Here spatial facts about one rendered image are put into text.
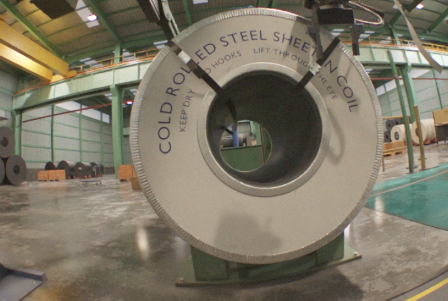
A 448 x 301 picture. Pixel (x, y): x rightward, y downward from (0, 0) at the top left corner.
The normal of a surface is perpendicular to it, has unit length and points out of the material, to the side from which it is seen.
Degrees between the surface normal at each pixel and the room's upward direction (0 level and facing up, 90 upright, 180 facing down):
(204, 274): 90
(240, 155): 90
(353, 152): 90
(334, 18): 114
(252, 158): 90
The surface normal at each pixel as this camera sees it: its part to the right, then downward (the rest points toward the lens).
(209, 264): -0.03, -0.11
